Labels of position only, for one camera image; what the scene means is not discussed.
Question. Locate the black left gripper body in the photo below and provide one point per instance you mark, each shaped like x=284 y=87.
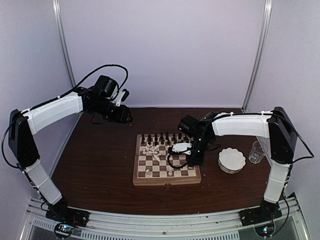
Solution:
x=110 y=114

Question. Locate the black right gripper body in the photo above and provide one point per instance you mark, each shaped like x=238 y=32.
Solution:
x=202 y=145

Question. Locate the wooden chess board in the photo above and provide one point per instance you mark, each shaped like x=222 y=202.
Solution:
x=182 y=175

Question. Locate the white knight chess piece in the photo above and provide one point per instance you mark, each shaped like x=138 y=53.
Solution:
x=148 y=173

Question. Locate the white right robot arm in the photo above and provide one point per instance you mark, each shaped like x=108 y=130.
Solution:
x=274 y=125

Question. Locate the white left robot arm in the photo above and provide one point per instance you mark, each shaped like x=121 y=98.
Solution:
x=23 y=125

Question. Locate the black chess pieces rows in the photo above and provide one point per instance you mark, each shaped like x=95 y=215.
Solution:
x=163 y=139

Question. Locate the pile of white chess pieces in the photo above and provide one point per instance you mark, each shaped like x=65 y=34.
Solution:
x=153 y=151

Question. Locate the right round controller board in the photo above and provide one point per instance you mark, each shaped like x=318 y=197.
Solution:
x=265 y=231

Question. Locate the round controller board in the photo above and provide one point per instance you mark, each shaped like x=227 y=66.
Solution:
x=63 y=230
x=265 y=231

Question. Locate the left round controller board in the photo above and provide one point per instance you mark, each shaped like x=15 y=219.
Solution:
x=63 y=230

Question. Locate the white scalloped ceramic bowl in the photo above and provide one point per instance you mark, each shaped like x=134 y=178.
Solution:
x=231 y=160

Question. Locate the clear drinking glass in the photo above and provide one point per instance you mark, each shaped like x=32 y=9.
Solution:
x=258 y=152

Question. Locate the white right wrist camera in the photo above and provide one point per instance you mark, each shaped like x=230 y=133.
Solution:
x=180 y=148

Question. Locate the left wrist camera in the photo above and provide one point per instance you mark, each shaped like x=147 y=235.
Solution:
x=108 y=89

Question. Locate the aluminium front rail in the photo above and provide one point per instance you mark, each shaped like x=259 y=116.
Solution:
x=224 y=225

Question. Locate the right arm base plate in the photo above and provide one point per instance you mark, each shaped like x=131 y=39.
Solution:
x=257 y=215

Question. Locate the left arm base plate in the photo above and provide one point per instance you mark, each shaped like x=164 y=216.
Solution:
x=73 y=217

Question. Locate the left aluminium frame post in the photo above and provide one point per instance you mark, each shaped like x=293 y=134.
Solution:
x=63 y=43

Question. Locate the aluminium frame post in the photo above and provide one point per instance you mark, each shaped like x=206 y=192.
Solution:
x=264 y=30
x=63 y=43

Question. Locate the right aluminium frame post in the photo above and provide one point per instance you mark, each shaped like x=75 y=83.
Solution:
x=264 y=30

